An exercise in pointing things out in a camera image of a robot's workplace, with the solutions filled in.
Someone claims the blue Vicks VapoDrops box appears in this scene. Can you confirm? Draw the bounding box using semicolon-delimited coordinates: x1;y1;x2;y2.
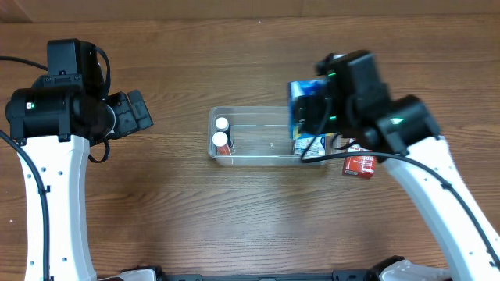
288;80;325;140

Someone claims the white bandage box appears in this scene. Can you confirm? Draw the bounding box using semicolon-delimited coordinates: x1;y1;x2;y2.
293;134;327;158

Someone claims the red medicine box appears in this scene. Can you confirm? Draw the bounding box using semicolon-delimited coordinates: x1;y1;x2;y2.
342;138;376;179

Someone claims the black tube white cap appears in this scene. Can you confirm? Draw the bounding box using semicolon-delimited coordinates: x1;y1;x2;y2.
215;117;233;148

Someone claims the orange tube white cap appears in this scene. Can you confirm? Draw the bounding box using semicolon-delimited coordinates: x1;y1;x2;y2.
212;131;232;155

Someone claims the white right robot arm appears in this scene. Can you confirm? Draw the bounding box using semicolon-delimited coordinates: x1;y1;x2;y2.
291;50;499;280

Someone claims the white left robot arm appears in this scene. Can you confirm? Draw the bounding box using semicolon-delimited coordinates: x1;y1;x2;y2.
2;39;153;280

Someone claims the clear plastic container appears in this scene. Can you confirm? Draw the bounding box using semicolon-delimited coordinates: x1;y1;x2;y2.
208;106;340;166

